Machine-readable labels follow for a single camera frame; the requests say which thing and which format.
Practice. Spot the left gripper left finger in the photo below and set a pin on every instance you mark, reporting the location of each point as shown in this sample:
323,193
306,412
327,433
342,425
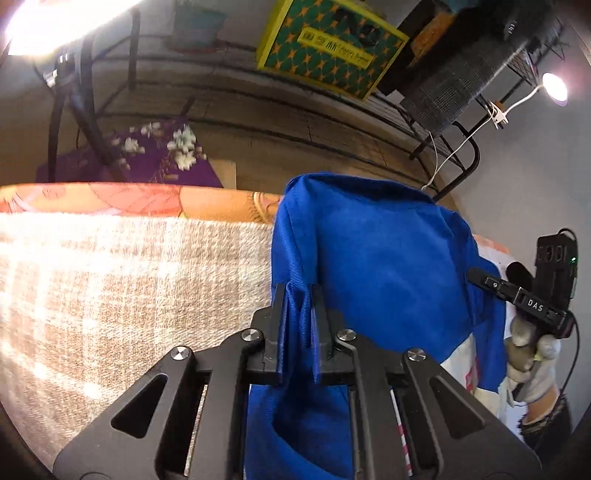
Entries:
185,417

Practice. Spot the right hand in white glove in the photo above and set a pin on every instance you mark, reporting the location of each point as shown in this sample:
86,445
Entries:
532,357

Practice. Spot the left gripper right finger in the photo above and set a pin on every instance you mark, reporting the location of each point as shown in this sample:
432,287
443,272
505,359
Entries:
409,418

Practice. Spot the black metal clothes rack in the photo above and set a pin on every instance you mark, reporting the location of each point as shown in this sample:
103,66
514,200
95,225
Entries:
225,89

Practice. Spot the grey plaid hanging coat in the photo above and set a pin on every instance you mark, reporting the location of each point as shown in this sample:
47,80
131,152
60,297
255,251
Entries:
479,44

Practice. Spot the purple floral cloth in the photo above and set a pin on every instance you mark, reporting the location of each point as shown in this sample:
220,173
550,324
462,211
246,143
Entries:
162,152

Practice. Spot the orange patterned bed sheet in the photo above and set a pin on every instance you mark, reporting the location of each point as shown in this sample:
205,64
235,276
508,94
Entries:
138,200

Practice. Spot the small green plant pot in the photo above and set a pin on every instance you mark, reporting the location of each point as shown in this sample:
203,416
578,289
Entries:
195,27

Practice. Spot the yellow green patterned box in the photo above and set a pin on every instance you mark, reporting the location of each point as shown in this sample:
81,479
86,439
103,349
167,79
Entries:
342,46

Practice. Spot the black camera box with cable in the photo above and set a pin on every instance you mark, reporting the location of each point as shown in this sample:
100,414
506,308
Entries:
556,269

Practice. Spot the pink plaid bed blanket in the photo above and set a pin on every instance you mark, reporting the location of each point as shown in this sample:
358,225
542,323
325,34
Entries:
90,302

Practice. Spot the white clip desk lamp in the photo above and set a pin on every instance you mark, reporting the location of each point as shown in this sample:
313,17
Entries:
552,84

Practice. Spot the grey and blue work jacket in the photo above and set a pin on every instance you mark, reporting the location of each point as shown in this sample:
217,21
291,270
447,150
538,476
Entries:
394,264

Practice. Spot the white ring light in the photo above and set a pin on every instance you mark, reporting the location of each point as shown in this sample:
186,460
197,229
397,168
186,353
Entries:
39,28

